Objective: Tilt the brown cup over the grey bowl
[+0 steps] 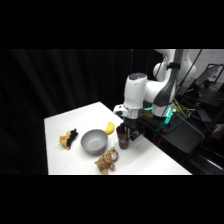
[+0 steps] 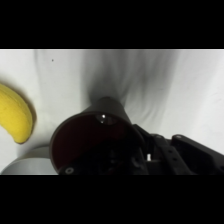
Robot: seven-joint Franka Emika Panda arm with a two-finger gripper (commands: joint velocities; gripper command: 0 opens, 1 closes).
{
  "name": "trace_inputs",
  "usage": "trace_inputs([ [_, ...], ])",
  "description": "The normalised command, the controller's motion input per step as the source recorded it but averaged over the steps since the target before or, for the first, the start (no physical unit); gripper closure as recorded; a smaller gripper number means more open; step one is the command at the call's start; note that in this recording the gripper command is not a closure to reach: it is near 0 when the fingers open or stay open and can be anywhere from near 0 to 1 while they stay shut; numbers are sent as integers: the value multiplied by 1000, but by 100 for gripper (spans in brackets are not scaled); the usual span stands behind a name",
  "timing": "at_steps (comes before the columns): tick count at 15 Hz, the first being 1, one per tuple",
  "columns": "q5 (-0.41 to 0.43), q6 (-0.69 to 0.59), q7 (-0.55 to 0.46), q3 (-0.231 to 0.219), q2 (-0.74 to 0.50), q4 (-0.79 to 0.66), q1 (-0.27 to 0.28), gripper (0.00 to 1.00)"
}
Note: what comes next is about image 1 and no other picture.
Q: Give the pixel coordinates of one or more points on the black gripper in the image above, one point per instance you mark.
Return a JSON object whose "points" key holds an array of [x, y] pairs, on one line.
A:
{"points": [[131, 126]]}

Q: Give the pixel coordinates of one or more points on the brown plastic cup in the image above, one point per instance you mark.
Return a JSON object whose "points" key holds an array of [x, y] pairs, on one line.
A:
{"points": [[123, 142]]}

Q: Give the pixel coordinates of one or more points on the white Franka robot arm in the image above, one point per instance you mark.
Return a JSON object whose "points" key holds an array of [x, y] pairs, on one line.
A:
{"points": [[135, 90]]}

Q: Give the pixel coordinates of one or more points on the grey bowl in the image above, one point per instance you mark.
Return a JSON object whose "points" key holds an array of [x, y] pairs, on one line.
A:
{"points": [[94, 141]]}

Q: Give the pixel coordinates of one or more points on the yellow banana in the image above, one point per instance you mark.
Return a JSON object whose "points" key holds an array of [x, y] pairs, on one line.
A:
{"points": [[109, 128]]}

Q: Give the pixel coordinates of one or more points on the tiger plush toy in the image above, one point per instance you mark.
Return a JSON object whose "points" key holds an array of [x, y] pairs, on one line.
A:
{"points": [[106, 160]]}

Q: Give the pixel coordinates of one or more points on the green status light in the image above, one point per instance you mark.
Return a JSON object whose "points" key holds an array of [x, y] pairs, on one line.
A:
{"points": [[168, 115]]}

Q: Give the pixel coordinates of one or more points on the yellow and black plush toy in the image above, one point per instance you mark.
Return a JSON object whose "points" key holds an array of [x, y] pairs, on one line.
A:
{"points": [[68, 138]]}

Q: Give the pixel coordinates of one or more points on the black curtain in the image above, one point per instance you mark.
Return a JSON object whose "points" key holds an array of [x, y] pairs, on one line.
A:
{"points": [[33, 100]]}

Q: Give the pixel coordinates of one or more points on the black monitor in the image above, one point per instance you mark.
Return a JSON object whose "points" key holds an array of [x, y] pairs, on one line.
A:
{"points": [[210, 76]]}

